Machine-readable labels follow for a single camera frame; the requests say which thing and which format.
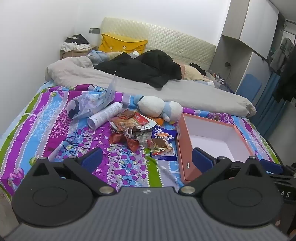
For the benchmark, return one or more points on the pile of assorted snack packets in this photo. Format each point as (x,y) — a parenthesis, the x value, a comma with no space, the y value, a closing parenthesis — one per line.
(129,126)

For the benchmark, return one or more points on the grey wardrobe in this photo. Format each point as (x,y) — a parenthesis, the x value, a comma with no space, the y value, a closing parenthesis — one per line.
(254,27)

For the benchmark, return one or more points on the purple floral bedsheet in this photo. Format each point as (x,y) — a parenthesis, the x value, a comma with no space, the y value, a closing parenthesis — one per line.
(46,129)

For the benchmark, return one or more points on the brown cardboard box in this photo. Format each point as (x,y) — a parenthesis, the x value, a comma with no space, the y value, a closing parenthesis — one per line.
(69,54)

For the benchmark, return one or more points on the yellow pillow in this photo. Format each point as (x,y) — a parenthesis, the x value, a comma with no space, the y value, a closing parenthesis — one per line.
(120,44)

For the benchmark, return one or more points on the pile of clothes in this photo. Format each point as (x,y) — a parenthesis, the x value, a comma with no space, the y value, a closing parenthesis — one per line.
(76,42)

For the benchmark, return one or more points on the blue snack packet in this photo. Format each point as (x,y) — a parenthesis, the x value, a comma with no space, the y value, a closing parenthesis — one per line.
(163,135)

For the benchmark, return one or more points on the cream quilted headboard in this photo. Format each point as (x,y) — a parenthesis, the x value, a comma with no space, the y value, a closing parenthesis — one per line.
(175,44)

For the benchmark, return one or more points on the grey duvet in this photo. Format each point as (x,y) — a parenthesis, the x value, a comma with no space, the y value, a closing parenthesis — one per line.
(138,83)

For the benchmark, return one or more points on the white spray can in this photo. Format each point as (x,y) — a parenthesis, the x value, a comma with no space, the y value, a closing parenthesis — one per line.
(104,114)

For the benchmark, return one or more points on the orange snack packet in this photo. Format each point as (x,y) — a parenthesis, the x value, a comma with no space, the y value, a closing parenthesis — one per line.
(158,120)

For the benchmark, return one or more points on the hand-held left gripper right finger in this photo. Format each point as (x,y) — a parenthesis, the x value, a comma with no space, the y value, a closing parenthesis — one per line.
(201,160)

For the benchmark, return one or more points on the pink cardboard box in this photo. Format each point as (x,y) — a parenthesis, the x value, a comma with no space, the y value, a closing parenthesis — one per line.
(208,139)

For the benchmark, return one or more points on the dark hanging garment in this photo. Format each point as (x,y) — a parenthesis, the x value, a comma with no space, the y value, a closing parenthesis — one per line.
(289,81)

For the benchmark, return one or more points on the white and blue plush toy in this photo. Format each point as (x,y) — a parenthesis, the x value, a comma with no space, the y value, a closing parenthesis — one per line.
(152,106)

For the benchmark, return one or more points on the light blue garment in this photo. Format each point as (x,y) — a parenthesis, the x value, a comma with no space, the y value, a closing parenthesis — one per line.
(98,56)

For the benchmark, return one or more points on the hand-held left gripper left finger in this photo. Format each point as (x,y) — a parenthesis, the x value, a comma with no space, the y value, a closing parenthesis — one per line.
(92,158)

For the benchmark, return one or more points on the clear plastic bag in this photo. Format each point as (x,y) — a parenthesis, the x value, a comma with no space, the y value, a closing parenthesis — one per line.
(94,102)

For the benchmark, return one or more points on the wall outlet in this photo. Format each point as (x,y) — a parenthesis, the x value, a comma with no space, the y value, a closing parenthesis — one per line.
(228,64)

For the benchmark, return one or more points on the metal wall plate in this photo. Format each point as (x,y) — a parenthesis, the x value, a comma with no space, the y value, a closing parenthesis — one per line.
(94,30)

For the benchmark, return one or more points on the beige pillow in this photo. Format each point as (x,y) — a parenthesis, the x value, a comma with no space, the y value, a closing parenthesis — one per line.
(192,71)

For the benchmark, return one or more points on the blue board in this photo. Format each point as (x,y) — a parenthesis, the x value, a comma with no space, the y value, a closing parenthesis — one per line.
(249,88)

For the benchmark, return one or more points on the black jacket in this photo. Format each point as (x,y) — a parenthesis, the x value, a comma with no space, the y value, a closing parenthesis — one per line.
(143,67)

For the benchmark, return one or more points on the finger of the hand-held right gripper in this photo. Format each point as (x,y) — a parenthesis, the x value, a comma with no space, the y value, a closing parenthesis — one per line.
(271,166)

